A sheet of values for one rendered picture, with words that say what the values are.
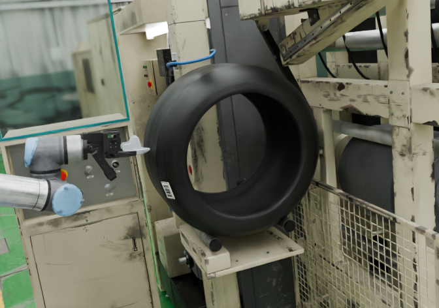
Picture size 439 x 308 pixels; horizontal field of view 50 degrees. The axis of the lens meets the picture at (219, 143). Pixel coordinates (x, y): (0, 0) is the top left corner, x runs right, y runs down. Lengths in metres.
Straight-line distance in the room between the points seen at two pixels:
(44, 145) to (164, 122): 0.37
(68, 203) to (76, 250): 0.89
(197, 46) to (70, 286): 1.23
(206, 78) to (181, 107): 0.12
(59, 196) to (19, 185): 0.11
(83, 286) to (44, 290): 0.17
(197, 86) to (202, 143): 0.46
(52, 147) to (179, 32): 0.68
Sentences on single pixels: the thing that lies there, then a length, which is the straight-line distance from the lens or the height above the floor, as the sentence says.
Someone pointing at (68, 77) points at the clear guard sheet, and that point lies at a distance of 2.13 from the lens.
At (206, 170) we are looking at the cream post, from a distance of 1.92.
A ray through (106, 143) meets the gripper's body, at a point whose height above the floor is 1.30.
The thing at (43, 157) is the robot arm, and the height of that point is 1.29.
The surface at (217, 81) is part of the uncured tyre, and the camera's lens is 1.48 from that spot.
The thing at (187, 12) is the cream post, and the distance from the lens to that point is 1.86.
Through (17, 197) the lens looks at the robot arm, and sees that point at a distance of 1.35.
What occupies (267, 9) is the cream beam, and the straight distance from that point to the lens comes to 1.67.
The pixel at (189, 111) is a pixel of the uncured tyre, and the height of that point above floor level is 1.37.
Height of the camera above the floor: 1.56
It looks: 12 degrees down
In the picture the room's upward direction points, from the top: 7 degrees counter-clockwise
